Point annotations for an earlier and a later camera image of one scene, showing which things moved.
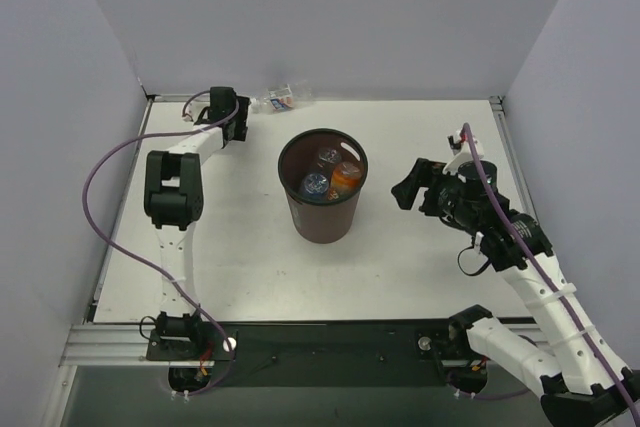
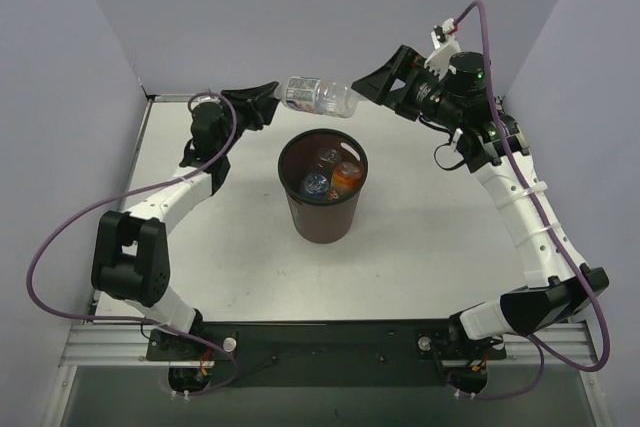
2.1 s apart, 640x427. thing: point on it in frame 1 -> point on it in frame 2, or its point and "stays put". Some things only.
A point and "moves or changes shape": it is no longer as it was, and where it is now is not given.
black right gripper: x=430 y=192 -> x=403 y=81
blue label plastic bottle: x=315 y=187 stays put
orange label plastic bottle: x=344 y=181 stays put
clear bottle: x=279 y=98 moves or changes shape
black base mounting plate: x=320 y=353 stays put
